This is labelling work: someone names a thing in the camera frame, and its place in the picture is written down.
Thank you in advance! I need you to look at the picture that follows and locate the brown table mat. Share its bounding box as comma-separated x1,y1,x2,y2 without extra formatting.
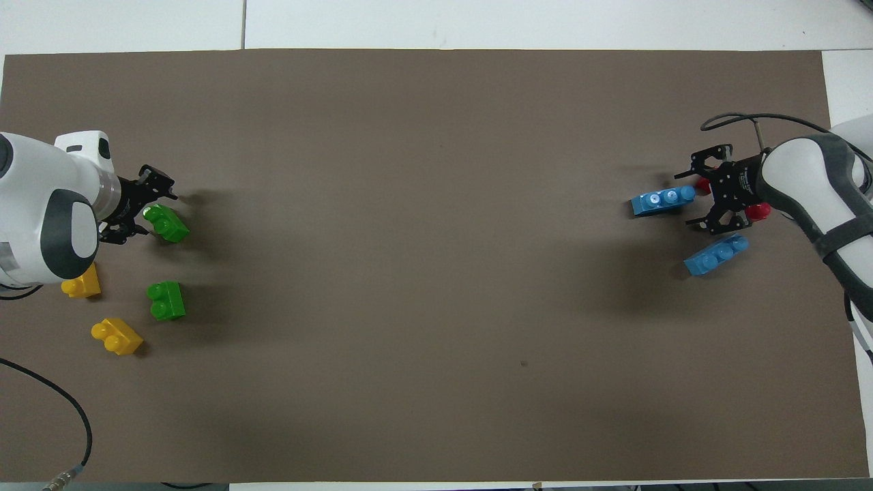
0,49,870,485

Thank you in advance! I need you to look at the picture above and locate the black left arm gripper cable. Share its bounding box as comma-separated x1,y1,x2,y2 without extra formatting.
0,357,93,491

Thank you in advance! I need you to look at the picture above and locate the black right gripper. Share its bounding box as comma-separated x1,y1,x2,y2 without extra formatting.
673,143,765,238

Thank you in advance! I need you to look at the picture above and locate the green two-stud toy brick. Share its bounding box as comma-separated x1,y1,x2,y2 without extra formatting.
146,281,186,321
142,203,192,244

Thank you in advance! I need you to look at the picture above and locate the yellow two-stud toy brick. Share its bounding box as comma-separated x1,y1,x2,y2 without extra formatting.
91,318,144,356
61,265,102,299

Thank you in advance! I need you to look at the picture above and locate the blue three-stud toy brick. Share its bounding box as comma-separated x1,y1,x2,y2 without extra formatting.
684,234,750,277
631,185,696,217

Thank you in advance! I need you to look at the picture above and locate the black arm gripper cable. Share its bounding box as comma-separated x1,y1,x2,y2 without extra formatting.
700,113,834,137
0,357,93,491

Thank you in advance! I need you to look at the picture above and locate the black right arm gripper cable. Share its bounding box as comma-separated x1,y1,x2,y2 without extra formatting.
700,113,834,137

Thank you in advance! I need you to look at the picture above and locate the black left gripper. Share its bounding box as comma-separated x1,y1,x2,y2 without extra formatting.
99,164,180,246

